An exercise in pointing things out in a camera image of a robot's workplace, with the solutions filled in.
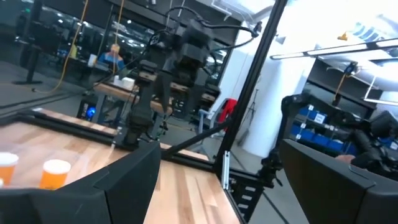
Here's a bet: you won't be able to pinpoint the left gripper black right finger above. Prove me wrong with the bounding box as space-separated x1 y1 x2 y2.
279 138 398 224

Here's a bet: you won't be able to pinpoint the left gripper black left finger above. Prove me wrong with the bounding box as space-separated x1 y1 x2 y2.
0 141 162 224

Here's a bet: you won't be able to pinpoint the small amber pill bottle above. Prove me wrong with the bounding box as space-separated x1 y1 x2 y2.
0 151 20 188

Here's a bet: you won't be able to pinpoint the small white ball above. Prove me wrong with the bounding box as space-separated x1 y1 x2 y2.
39 159 72 191

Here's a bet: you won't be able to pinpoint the shelf with blue bins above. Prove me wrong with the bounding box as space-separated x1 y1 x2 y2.
290 105 358 156

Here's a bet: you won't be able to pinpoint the black computer tower blue light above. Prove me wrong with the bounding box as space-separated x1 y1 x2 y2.
76 95 99 122

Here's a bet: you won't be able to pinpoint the black articulated stand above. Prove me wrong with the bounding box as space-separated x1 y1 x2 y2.
257 92 315 189

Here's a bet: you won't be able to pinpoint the wooden background table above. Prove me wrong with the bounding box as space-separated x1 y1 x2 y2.
93 82 175 116

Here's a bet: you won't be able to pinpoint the white containers on table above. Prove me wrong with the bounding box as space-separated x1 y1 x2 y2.
113 75 136 91

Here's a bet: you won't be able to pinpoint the red background object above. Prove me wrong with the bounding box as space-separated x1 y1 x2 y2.
217 98 239 125

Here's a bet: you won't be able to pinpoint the person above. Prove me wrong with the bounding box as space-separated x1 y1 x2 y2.
98 43 127 71

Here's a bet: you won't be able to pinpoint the long ceiling light bar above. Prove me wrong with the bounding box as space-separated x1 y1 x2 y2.
269 37 398 60

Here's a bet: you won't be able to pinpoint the black floor pole stand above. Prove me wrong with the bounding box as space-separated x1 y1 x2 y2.
14 0 43 85

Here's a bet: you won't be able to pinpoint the black metal frame post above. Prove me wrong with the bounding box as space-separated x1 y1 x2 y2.
214 30 315 158

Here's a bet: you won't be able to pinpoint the black aluminium table frame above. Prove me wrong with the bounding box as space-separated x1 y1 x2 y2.
0 0 289 223

